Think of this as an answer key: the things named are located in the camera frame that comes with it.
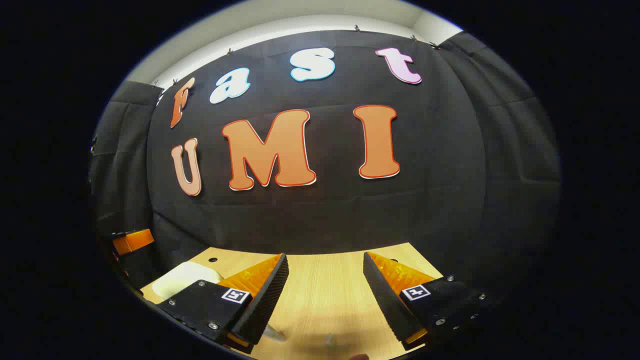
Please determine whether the cream suitcase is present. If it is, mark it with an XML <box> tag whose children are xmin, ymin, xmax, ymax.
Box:
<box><xmin>151</xmin><ymin>261</ymin><xmax>287</xmax><ymax>344</ymax></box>

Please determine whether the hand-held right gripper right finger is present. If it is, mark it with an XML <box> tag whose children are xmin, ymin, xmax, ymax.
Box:
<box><xmin>363</xmin><ymin>251</ymin><xmax>498</xmax><ymax>351</ymax></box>

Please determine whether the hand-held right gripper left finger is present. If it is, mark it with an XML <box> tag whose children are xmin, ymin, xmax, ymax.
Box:
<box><xmin>157</xmin><ymin>252</ymin><xmax>290</xmax><ymax>355</ymax></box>

